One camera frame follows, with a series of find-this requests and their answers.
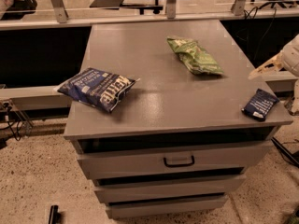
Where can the blue kettle chip bag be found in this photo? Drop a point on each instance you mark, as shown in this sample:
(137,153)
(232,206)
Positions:
(100,89)

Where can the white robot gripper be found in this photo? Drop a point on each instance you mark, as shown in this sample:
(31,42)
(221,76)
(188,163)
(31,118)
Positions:
(291,57)

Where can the grey drawer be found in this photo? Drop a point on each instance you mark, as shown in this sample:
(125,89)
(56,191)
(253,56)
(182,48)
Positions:
(168,189)
(166,207)
(150,161)

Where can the green chip bag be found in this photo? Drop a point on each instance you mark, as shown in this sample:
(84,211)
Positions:
(196,59)

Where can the bottom grey drawer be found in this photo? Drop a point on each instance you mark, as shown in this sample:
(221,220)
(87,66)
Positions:
(166,207)

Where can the grey drawer cabinet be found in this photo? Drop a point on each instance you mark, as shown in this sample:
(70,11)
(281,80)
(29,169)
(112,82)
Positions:
(169,106)

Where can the middle grey drawer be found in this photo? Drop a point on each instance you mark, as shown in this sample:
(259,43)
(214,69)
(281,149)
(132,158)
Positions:
(168,189)

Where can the black office chair base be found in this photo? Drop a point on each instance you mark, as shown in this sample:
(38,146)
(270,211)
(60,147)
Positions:
(156,8)

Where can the black drawer handle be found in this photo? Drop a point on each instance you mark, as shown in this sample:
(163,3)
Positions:
(184,162)

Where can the grey metal railing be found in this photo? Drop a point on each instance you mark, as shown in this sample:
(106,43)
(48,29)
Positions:
(81,14)

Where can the dark blue rxbar wrapper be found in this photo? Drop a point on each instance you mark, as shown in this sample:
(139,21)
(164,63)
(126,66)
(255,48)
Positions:
(260,105)

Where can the black floor object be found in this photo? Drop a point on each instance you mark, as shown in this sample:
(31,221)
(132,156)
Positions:
(55,216)

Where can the top grey drawer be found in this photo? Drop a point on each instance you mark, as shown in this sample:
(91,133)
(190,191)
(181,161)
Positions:
(150,161)

